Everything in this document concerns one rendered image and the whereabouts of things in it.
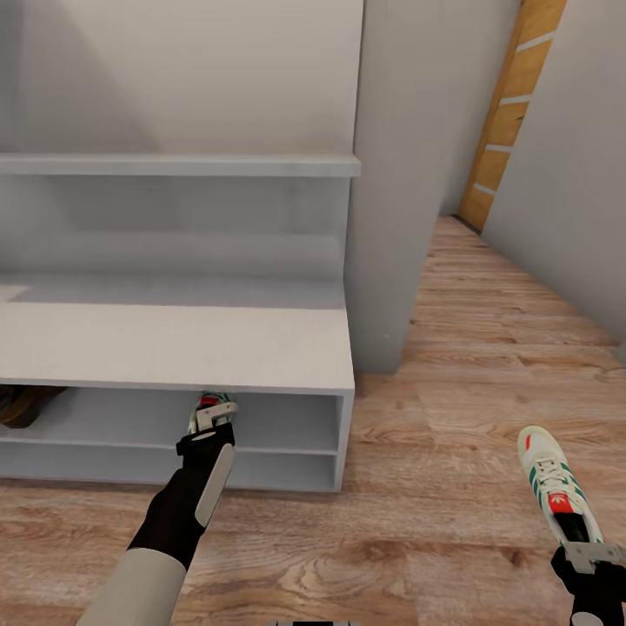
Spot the gym shoe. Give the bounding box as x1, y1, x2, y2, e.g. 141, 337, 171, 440
188, 391, 236, 434
517, 425, 606, 547

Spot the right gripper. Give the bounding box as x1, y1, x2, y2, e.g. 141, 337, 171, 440
550, 547, 626, 619

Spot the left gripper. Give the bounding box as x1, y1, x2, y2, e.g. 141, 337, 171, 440
176, 422, 235, 456

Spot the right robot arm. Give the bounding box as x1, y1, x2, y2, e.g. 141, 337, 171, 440
550, 542, 626, 626

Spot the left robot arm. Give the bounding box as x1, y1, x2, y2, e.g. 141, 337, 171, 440
76, 402, 237, 626

